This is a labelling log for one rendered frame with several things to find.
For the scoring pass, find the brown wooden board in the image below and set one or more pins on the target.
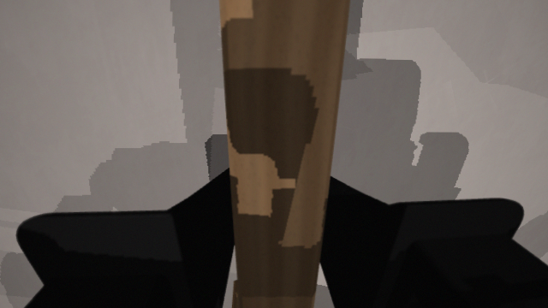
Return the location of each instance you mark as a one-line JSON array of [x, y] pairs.
[[282, 72]]

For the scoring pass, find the wooden post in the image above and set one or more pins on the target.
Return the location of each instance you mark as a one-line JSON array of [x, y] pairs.
[[235, 302]]

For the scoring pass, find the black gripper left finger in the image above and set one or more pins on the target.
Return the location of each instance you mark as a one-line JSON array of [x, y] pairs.
[[191, 243]]

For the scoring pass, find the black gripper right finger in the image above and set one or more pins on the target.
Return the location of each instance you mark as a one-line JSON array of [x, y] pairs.
[[366, 240]]

